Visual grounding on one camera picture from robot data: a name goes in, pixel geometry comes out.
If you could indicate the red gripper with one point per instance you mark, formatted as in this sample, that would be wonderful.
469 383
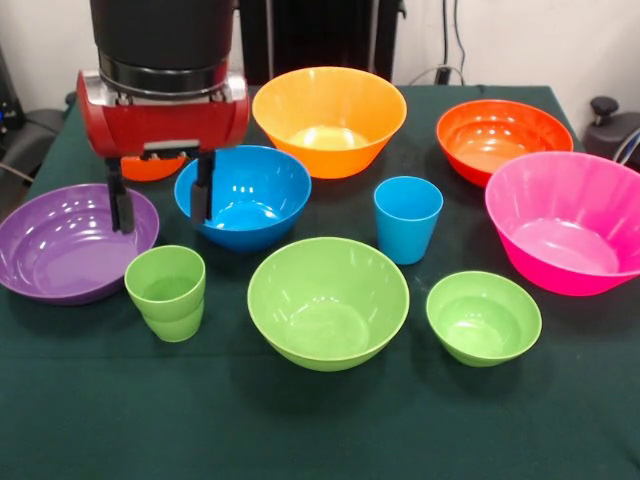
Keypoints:
165 125

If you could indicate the wide purple bowl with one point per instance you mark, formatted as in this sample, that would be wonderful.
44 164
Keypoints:
60 250

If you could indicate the stack of green cups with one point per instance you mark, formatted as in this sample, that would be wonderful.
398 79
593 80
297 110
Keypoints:
165 325

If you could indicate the large green bowl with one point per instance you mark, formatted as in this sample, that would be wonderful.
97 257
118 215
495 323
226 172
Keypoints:
325 320

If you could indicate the blue cup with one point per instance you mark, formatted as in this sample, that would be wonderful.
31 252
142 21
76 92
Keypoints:
405 232

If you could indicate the small green bowl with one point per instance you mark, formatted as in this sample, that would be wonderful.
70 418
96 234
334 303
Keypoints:
480 325

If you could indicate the small orange bowl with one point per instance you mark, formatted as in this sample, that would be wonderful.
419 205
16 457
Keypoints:
150 170

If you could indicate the blue bowl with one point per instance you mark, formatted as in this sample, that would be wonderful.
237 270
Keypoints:
250 225

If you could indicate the large yellow-orange bowl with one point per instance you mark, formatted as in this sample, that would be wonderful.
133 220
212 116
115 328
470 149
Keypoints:
330 160

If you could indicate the black equipment box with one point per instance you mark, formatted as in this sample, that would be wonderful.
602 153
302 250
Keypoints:
9 95

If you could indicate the dark green tablecloth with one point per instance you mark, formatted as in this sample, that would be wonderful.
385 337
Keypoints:
150 425

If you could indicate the wide red-orange bowl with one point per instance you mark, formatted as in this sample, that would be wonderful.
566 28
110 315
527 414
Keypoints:
480 135

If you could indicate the large pink bowl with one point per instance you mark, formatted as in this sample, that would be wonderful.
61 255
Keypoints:
565 235

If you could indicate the grey chair with black knob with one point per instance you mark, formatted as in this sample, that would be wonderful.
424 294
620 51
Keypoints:
612 132

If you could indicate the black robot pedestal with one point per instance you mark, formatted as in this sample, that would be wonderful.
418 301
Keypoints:
320 35

